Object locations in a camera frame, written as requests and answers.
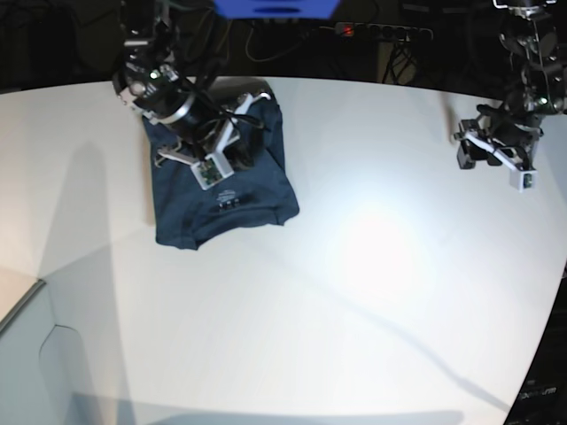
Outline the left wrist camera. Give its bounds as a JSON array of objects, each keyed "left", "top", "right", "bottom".
[{"left": 509, "top": 169, "right": 538, "bottom": 193}]

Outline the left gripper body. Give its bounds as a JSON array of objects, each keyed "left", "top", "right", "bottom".
[{"left": 453, "top": 104, "right": 543, "bottom": 173}]

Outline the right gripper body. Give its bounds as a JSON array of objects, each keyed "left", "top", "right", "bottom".
[{"left": 155, "top": 91, "right": 271, "bottom": 171}]

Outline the black power strip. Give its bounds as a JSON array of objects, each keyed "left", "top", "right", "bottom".
[{"left": 334, "top": 22, "right": 434, "bottom": 43}]

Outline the dark blue t-shirt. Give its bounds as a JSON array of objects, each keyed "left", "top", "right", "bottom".
[{"left": 143, "top": 100, "right": 299, "bottom": 251}]

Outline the light coiled cable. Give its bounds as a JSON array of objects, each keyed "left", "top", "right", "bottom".
[{"left": 243, "top": 17, "right": 307, "bottom": 63}]

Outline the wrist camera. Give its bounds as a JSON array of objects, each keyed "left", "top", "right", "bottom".
[
  {"left": 509, "top": 169, "right": 538, "bottom": 193},
  {"left": 190, "top": 152, "right": 235, "bottom": 190}
]

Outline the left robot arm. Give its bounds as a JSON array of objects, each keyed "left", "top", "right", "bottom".
[{"left": 454, "top": 1, "right": 566, "bottom": 192}]

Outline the blue plastic bin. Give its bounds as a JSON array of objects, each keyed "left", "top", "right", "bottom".
[{"left": 214, "top": 0, "right": 340, "bottom": 19}]

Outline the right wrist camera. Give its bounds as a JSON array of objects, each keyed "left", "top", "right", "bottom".
[{"left": 190, "top": 152, "right": 235, "bottom": 190}]

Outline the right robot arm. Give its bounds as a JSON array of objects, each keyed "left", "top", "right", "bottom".
[{"left": 113, "top": 1, "right": 271, "bottom": 190}]

